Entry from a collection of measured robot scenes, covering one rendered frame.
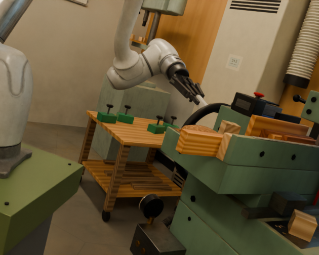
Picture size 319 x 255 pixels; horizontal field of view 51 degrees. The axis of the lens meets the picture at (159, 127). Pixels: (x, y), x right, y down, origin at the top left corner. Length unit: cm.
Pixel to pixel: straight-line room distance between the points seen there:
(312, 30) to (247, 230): 173
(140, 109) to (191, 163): 230
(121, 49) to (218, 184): 75
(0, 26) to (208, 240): 76
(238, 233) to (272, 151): 19
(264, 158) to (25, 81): 55
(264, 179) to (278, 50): 168
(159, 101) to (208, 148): 244
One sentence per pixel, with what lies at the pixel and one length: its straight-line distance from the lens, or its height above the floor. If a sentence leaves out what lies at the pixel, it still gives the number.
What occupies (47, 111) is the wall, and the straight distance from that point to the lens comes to 366.
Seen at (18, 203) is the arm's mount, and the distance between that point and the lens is 75.
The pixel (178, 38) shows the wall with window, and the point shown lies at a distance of 342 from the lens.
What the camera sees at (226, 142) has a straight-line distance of 62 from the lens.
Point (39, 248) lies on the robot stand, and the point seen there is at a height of 42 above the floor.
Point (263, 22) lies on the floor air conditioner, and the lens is 236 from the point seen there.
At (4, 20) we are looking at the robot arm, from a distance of 103.
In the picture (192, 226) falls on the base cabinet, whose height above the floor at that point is 68.
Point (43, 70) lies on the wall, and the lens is 354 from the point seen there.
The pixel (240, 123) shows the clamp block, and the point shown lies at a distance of 92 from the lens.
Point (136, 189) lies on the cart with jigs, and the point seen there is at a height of 18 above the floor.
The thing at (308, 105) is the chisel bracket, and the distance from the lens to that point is 88.
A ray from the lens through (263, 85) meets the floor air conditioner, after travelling 229.
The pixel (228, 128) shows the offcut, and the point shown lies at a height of 93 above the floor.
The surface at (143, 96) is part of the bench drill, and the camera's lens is 294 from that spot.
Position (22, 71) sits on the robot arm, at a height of 92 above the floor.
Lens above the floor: 106
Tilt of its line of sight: 13 degrees down
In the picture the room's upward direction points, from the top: 17 degrees clockwise
